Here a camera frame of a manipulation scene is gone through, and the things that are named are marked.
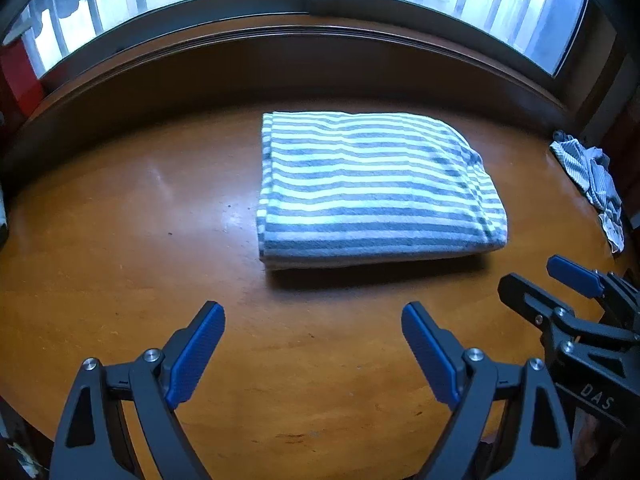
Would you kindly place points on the grey white striped garment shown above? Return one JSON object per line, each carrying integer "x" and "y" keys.
{"x": 370, "y": 185}

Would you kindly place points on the crumpled grey cloth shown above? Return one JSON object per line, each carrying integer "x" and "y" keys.
{"x": 595, "y": 175}

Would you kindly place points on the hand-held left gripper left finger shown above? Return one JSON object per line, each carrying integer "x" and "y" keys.
{"x": 195, "y": 355}

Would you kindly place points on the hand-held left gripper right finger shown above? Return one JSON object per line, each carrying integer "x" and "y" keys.
{"x": 430, "y": 355}

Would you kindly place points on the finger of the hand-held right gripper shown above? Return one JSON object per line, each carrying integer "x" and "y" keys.
{"x": 525, "y": 297}
{"x": 575, "y": 272}

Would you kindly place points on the red box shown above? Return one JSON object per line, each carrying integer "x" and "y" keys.
{"x": 22, "y": 82}

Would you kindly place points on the wooden window sill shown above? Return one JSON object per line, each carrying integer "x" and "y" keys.
{"x": 300, "y": 75}

